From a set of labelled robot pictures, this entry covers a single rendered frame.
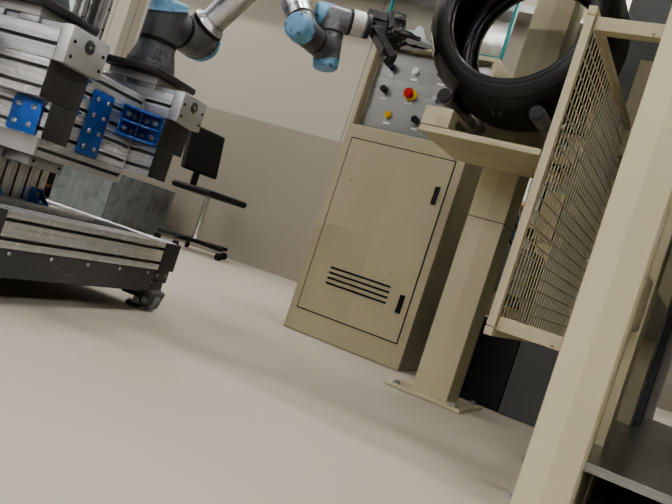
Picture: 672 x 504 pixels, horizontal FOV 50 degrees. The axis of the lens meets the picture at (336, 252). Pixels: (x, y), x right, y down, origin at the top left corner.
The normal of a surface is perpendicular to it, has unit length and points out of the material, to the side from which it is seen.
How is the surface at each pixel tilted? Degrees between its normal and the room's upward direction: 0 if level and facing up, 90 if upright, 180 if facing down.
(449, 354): 90
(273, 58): 90
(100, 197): 90
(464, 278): 90
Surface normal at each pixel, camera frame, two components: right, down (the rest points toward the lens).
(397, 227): -0.44, -0.15
